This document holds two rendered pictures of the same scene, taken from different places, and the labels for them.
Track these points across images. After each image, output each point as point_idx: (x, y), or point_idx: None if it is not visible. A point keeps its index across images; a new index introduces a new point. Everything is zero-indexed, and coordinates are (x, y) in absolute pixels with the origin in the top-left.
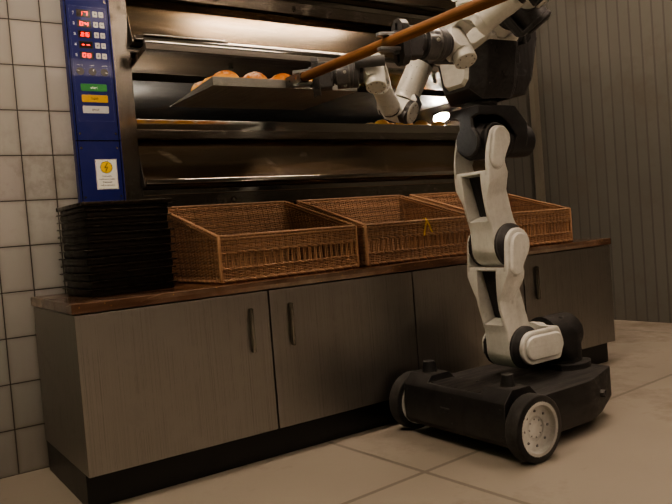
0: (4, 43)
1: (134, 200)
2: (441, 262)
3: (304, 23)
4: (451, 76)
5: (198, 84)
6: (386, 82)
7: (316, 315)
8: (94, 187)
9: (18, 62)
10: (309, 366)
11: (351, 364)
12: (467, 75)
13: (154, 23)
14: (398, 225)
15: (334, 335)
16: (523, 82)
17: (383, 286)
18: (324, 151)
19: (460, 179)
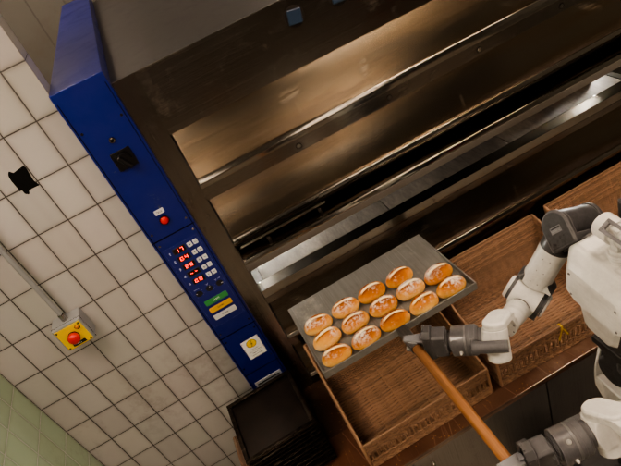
0: (128, 304)
1: (286, 439)
2: (578, 361)
3: (404, 99)
4: (595, 326)
5: (310, 327)
6: (512, 324)
7: (456, 453)
8: (248, 360)
9: (147, 311)
10: None
11: (492, 460)
12: (616, 345)
13: (246, 208)
14: (531, 346)
15: (474, 454)
16: None
17: (517, 405)
18: (446, 211)
19: (602, 384)
